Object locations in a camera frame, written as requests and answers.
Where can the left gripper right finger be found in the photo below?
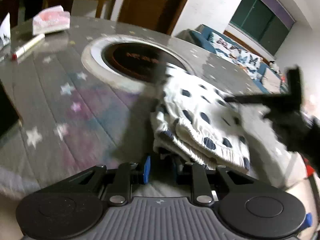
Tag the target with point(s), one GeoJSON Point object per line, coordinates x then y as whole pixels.
{"type": "Point", "coordinates": [192, 178]}

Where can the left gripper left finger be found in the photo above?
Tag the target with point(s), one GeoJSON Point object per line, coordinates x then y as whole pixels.
{"type": "Point", "coordinates": [120, 181]}

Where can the white navy polka-dot garment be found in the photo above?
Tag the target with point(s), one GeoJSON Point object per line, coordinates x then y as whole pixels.
{"type": "Point", "coordinates": [192, 119]}

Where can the blue sectional sofa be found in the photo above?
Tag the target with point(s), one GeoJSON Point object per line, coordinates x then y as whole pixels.
{"type": "Point", "coordinates": [199, 37]}

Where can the beige cushion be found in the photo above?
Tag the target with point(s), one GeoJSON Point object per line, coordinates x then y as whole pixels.
{"type": "Point", "coordinates": [271, 82]}

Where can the butterfly print cushion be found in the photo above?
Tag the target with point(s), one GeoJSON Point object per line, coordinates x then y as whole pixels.
{"type": "Point", "coordinates": [234, 54]}

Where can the grey star quilted table cover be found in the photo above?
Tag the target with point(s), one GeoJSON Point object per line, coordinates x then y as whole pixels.
{"type": "Point", "coordinates": [71, 121]}

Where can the dark green window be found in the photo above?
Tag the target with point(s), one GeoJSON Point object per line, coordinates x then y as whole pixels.
{"type": "Point", "coordinates": [267, 23]}

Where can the round induction cooktop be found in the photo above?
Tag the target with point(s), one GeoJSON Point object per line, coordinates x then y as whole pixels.
{"type": "Point", "coordinates": [129, 63]}

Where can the white marker pen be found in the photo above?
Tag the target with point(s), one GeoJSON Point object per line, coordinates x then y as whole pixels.
{"type": "Point", "coordinates": [27, 46]}

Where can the pink tissue pack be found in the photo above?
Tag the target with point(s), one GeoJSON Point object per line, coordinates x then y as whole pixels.
{"type": "Point", "coordinates": [51, 20]}

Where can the brown wooden door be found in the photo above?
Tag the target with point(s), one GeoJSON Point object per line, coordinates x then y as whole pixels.
{"type": "Point", "coordinates": [157, 15]}

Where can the folded white paper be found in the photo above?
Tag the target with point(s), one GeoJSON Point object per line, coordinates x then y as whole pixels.
{"type": "Point", "coordinates": [5, 32]}

